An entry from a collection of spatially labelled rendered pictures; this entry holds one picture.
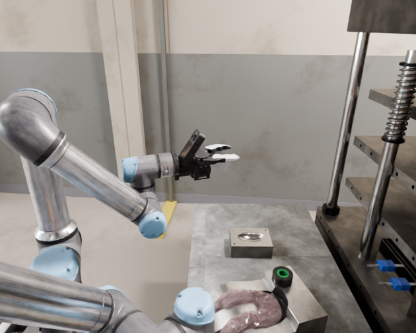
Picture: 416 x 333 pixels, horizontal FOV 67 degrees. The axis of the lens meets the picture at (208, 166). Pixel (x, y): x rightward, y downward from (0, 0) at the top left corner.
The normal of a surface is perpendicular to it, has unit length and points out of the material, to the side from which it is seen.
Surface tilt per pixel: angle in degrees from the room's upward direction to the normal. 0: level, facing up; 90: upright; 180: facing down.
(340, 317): 0
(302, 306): 0
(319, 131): 90
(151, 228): 90
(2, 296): 79
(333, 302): 0
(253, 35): 90
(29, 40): 90
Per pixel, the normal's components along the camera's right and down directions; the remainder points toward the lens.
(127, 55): -0.11, 0.40
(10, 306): 0.72, 0.30
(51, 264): 0.04, -0.86
